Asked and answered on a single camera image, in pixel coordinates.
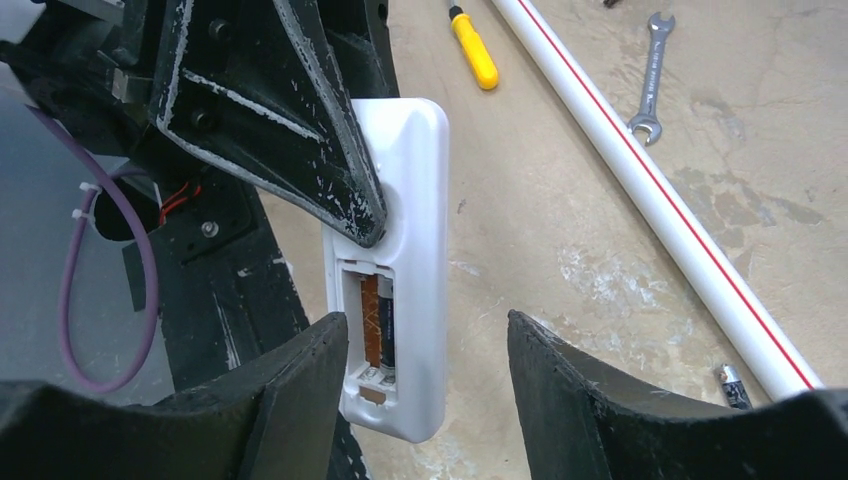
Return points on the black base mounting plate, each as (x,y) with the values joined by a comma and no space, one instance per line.
(227,296)

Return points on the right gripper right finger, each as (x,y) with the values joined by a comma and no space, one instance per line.
(582,418)

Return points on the white remote control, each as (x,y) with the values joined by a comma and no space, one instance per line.
(409,142)

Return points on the silver open-end wrench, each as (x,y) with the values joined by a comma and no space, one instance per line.
(646,120)

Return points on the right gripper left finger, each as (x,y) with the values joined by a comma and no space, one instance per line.
(273,418)

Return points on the black AAA battery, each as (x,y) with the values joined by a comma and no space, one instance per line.
(386,317)
(732,387)

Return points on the white PVC pipe frame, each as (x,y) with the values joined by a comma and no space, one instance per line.
(776,363)

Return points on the yellow handled screwdriver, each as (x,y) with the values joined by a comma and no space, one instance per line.
(474,49)

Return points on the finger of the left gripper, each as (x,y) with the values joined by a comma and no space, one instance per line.
(264,90)

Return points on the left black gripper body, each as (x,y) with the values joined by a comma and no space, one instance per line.
(91,65)

